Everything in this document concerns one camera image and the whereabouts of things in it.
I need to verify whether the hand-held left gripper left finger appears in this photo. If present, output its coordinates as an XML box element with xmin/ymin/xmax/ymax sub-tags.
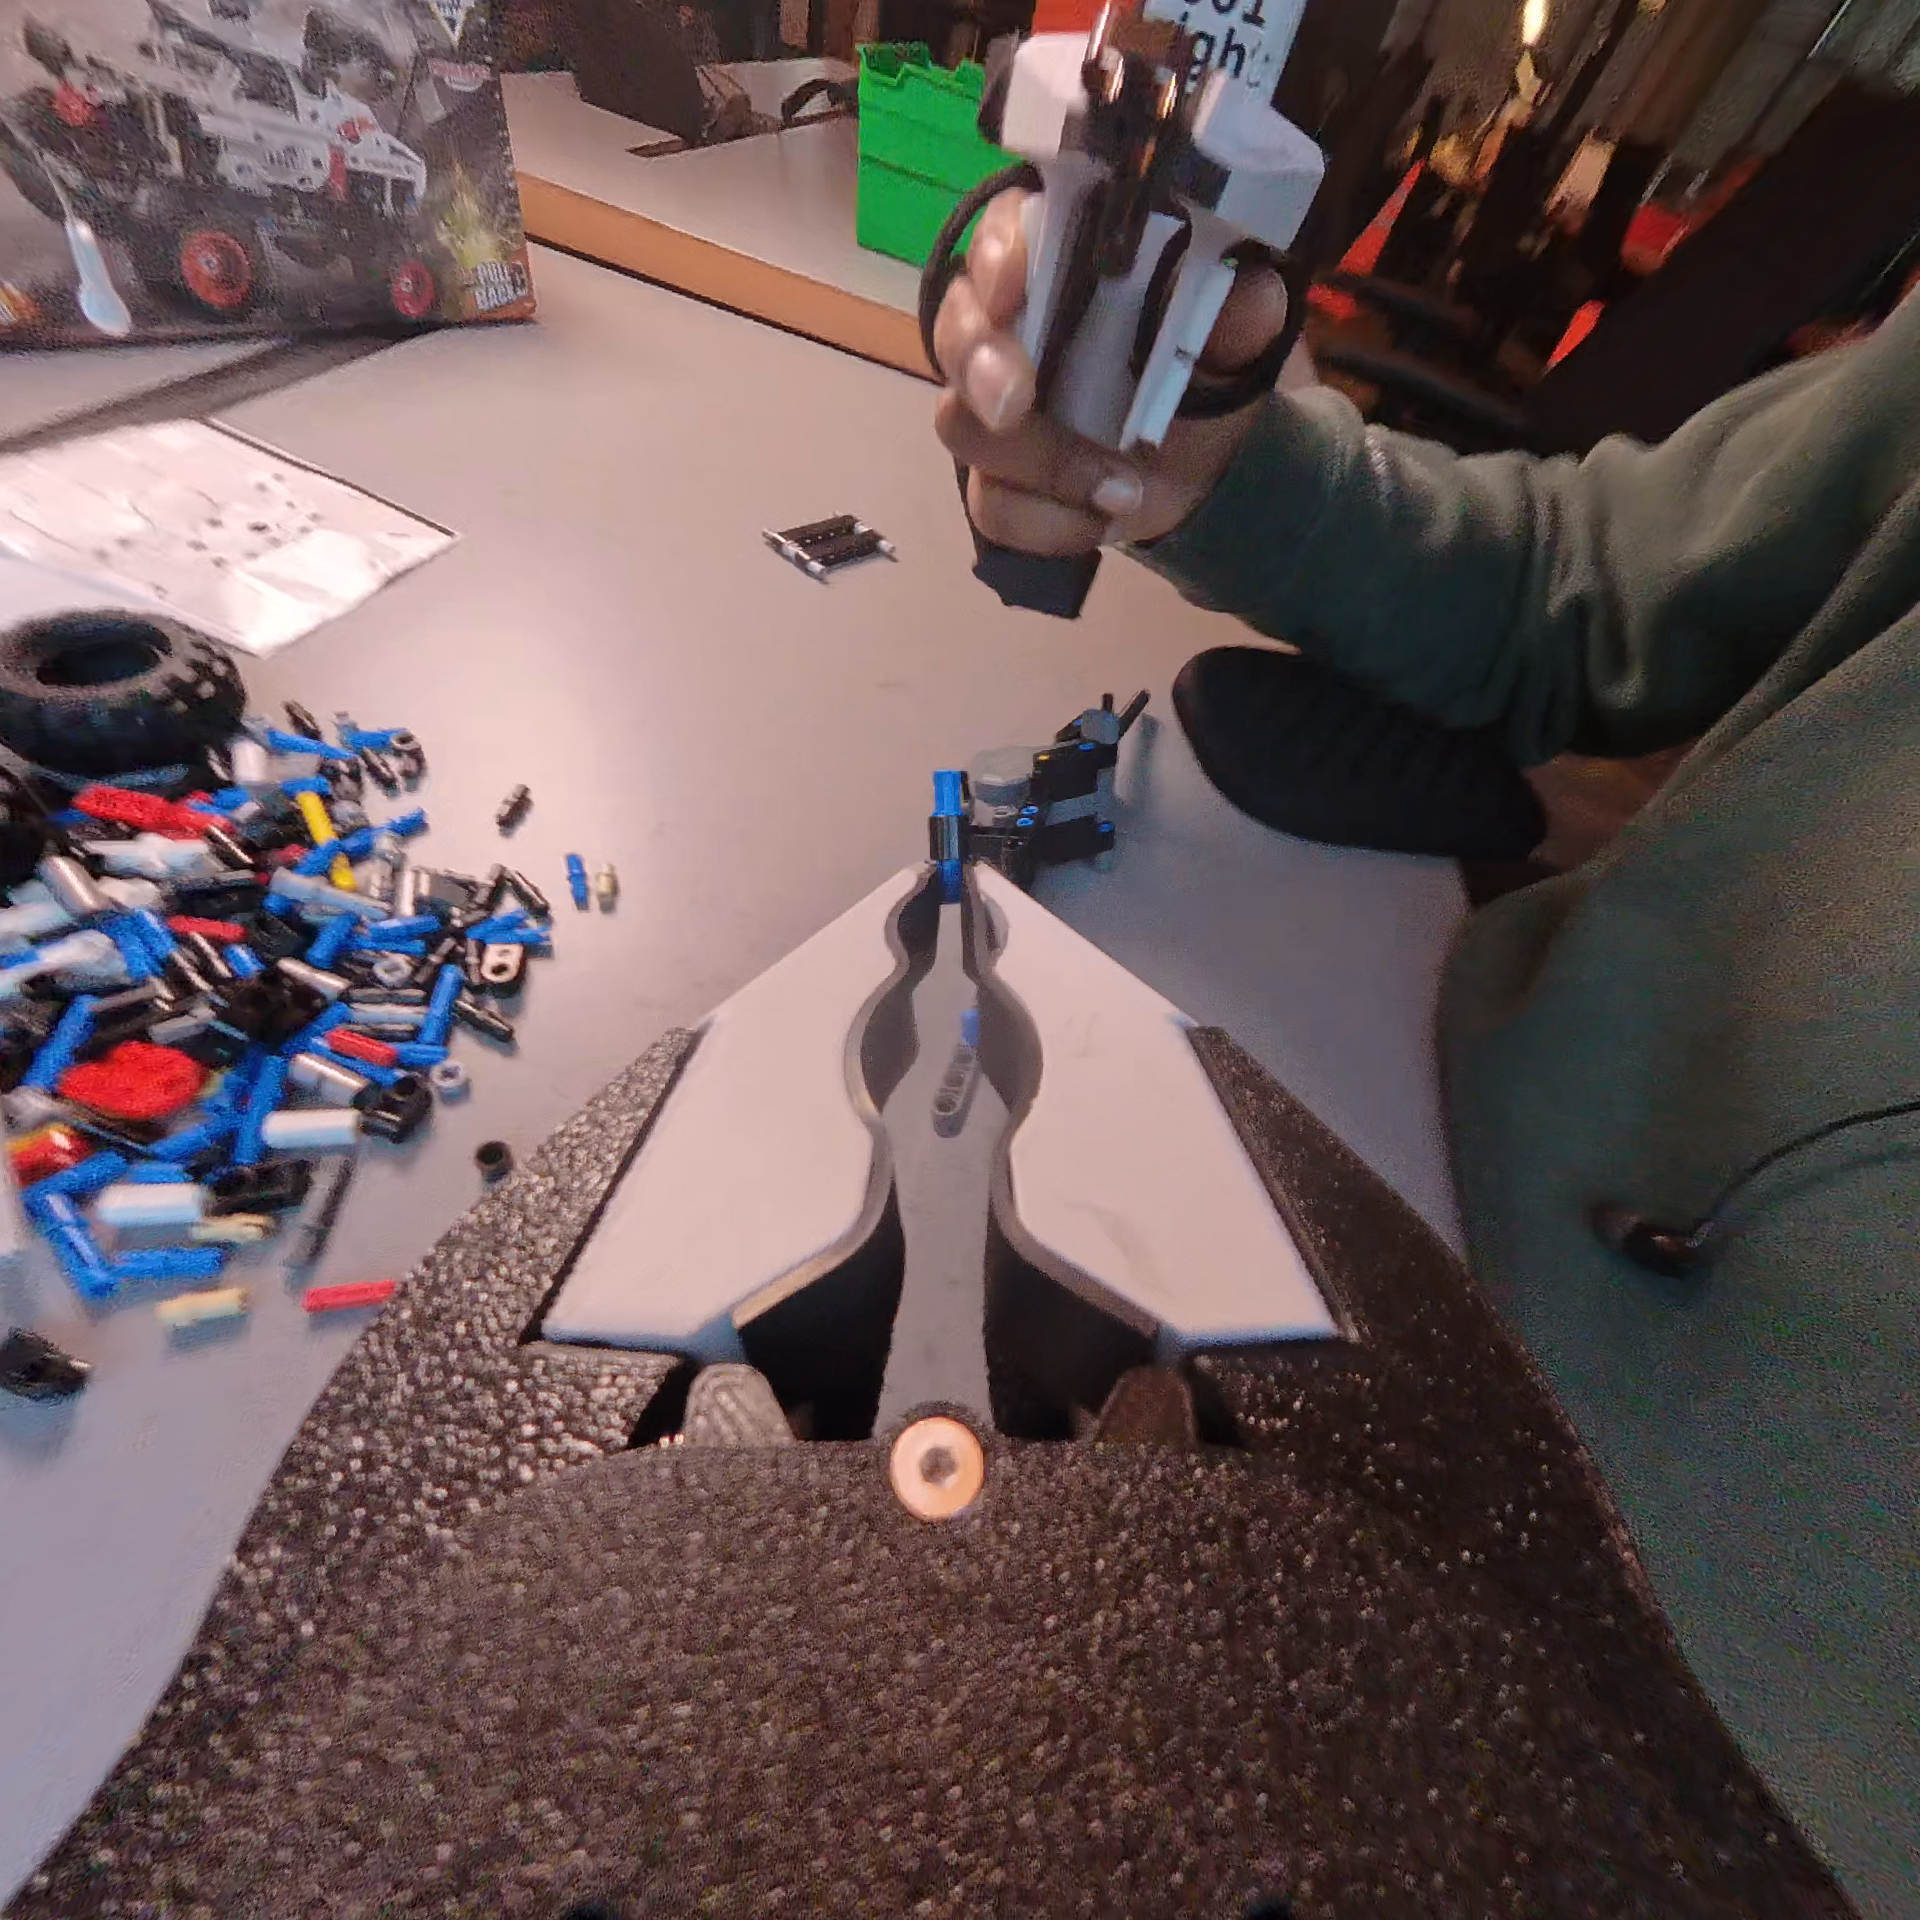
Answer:
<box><xmin>552</xmin><ymin>869</ymin><xmax>948</xmax><ymax>1367</ymax></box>

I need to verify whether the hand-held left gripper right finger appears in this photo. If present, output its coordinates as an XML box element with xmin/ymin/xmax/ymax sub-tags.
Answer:
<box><xmin>967</xmin><ymin>869</ymin><xmax>1344</xmax><ymax>1356</ymax></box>

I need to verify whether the grey and black brick chassis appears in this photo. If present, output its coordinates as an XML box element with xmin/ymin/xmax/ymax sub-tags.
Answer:
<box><xmin>967</xmin><ymin>691</ymin><xmax>1150</xmax><ymax>887</ymax></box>

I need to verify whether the pile of small building pieces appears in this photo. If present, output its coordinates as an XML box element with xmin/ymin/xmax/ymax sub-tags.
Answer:
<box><xmin>0</xmin><ymin>707</ymin><xmax>559</xmax><ymax>1305</ymax></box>

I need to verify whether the grey desk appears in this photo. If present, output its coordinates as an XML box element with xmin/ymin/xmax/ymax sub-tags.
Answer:
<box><xmin>0</xmin><ymin>75</ymin><xmax>1502</xmax><ymax>1920</ymax></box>

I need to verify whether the orange traffic cone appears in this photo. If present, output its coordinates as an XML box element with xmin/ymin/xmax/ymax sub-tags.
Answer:
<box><xmin>1344</xmin><ymin>150</ymin><xmax>1436</xmax><ymax>287</ymax></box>

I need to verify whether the green storage bin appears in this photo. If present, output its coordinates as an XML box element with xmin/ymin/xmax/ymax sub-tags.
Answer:
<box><xmin>856</xmin><ymin>44</ymin><xmax>1038</xmax><ymax>273</ymax></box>

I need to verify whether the black earbud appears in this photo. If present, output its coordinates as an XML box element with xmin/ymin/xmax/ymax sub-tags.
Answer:
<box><xmin>1596</xmin><ymin>1096</ymin><xmax>1920</xmax><ymax>1277</ymax></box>

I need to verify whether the black cushion pad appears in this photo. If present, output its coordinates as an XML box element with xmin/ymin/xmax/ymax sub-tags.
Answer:
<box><xmin>1173</xmin><ymin>646</ymin><xmax>1562</xmax><ymax>871</ymax></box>

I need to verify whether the person in green sweatshirt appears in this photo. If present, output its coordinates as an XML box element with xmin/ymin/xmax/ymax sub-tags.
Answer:
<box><xmin>1440</xmin><ymin>569</ymin><xmax>1920</xmax><ymax>1920</ymax></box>

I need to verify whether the black toy tyre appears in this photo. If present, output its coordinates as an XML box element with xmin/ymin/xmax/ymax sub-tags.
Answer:
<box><xmin>0</xmin><ymin>608</ymin><xmax>249</xmax><ymax>786</ymax></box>

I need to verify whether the white sticker sheet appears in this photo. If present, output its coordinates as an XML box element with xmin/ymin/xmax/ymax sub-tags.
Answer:
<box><xmin>0</xmin><ymin>422</ymin><xmax>459</xmax><ymax>654</ymax></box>

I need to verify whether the toy truck box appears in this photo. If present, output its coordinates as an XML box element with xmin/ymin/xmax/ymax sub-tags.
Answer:
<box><xmin>0</xmin><ymin>0</ymin><xmax>541</xmax><ymax>345</ymax></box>

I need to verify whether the small black Lego frame piece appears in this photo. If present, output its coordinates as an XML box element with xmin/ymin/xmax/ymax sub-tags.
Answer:
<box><xmin>765</xmin><ymin>516</ymin><xmax>897</xmax><ymax>577</ymax></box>

